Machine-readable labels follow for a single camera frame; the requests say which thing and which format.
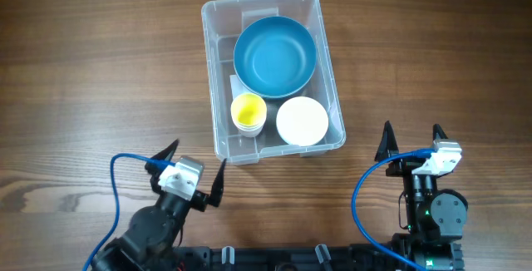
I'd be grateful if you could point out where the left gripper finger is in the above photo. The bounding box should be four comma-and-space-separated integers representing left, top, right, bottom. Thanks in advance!
208, 159, 227, 207
145, 139, 180, 175

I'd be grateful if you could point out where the yellow cup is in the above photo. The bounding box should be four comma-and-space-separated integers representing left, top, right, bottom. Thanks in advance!
230, 93, 268, 127

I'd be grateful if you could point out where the pink bowl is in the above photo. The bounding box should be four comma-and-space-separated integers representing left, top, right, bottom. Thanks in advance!
276, 96, 329, 147

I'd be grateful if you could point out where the dark blue bowl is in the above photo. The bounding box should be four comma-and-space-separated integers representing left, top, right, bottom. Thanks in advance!
234, 16, 317, 99

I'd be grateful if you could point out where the pink cup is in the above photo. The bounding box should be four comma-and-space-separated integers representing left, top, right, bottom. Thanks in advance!
238, 127, 263, 138

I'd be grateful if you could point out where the cream cup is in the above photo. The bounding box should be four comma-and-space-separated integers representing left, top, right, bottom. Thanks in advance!
234, 121, 265, 136

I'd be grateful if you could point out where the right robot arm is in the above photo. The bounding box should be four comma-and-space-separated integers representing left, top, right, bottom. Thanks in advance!
386, 124, 468, 270

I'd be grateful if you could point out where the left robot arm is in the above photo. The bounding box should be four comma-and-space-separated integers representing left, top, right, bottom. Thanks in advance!
82, 140, 227, 271

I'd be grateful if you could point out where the clear plastic storage container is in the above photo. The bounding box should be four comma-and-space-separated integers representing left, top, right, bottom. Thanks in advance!
201, 0, 347, 165

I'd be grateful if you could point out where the white paper label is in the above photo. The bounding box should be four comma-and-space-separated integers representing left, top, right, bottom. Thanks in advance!
229, 75, 250, 99

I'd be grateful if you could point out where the right blue cable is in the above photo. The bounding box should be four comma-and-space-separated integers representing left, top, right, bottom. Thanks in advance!
351, 148, 436, 271

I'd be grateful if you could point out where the blue cable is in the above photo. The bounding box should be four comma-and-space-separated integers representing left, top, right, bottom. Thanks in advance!
81, 152, 175, 271
351, 148, 436, 271

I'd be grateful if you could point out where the left blue cable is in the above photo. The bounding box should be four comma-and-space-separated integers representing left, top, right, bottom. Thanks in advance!
81, 152, 175, 271

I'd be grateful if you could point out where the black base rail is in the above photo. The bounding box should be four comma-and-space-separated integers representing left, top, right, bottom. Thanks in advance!
165, 244, 465, 271

